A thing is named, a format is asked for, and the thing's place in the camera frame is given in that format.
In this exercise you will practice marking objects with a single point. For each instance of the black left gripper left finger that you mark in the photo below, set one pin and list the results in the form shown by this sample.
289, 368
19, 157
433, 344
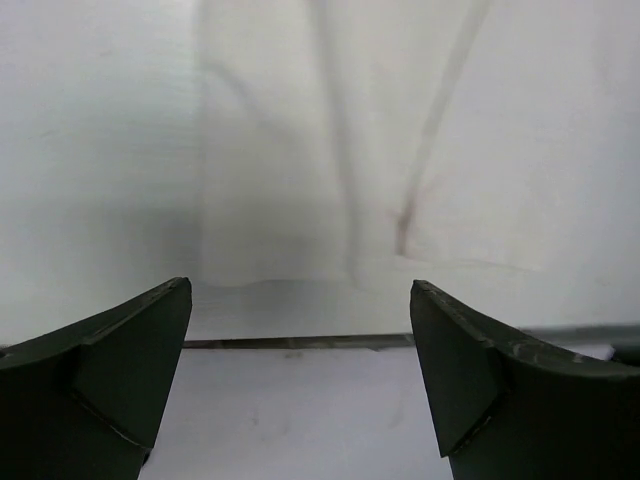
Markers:
85, 402

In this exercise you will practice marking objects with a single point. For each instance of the white and green t-shirt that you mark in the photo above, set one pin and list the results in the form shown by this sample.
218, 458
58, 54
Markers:
354, 139

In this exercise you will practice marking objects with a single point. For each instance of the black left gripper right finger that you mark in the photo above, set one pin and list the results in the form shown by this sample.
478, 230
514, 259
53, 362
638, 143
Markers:
508, 406

